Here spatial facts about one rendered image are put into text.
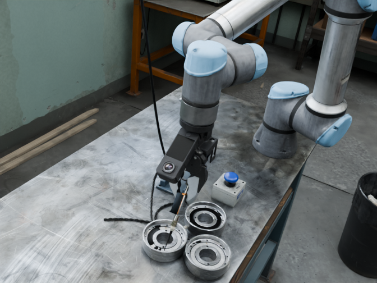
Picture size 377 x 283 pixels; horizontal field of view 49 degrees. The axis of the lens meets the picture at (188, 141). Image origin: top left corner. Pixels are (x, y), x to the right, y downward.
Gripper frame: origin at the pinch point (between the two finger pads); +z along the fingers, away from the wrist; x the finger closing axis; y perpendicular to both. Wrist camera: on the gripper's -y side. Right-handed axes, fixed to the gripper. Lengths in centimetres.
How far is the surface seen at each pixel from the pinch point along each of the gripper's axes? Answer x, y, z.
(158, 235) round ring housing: 3.4, -3.1, 10.8
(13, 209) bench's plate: 38.9, -13.5, 13.3
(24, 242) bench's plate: 28.9, -19.7, 13.3
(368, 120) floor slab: -40, 278, 93
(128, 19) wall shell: 148, 197, 36
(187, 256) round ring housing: -5.8, -6.4, 9.3
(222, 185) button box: -2.4, 20.9, 8.7
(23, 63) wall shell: 153, 97, 42
